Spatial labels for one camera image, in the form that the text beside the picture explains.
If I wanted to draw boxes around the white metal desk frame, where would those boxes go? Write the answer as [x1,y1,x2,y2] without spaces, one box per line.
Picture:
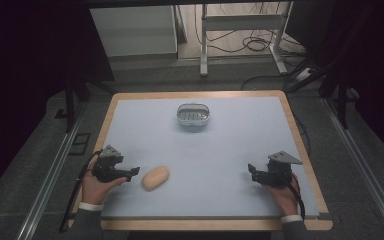
[199,1,295,78]

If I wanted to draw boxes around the white power strip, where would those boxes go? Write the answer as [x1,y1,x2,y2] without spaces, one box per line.
[294,67,315,83]

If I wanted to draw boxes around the white soap dish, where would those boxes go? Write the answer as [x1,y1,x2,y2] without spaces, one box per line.
[175,102,211,127]

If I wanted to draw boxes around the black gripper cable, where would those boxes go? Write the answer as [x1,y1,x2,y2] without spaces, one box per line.
[59,149,104,234]
[284,173,307,222]

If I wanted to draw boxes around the black metal stand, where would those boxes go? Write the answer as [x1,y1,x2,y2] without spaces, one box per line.
[54,74,114,134]
[286,59,361,130]

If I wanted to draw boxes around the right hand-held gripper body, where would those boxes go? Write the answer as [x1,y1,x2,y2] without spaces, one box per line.
[262,150,304,188]

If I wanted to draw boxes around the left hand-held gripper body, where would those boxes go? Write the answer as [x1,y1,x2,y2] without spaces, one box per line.
[91,144,125,184]

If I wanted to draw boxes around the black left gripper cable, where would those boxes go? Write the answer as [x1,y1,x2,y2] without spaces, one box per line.
[59,149,104,234]

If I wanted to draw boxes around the person's right hand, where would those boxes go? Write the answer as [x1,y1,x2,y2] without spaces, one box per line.
[262,173,300,217]

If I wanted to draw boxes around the black floor cables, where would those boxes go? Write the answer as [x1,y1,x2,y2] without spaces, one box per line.
[193,2,309,92]

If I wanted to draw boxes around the person's left hand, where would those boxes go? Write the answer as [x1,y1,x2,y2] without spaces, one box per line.
[81,159,128,206]

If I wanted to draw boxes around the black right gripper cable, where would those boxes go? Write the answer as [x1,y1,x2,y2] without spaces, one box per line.
[284,173,307,222]

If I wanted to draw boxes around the tan bread roll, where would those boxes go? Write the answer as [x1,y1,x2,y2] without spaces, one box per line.
[141,165,171,192]

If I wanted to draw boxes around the light blue table mat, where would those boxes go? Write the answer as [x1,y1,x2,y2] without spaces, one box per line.
[101,96,320,220]

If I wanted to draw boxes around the silver floor rail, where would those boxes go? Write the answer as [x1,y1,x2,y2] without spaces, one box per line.
[323,98,384,240]
[14,101,89,240]

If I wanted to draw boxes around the grey cabinet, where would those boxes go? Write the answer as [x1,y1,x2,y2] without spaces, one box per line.
[89,4,179,58]

